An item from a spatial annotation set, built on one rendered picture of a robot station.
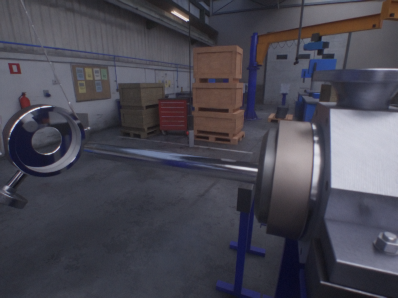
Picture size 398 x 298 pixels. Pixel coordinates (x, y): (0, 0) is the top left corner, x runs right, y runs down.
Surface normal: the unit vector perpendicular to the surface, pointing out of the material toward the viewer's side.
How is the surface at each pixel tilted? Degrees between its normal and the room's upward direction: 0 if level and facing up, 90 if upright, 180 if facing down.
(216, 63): 90
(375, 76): 90
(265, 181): 72
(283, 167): 59
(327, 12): 90
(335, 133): 45
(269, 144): 33
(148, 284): 0
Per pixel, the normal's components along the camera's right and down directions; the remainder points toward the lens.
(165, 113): -0.05, 0.31
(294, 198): -0.35, 0.15
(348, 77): -0.80, 0.19
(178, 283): 0.00, -0.95
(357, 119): -0.25, -0.47
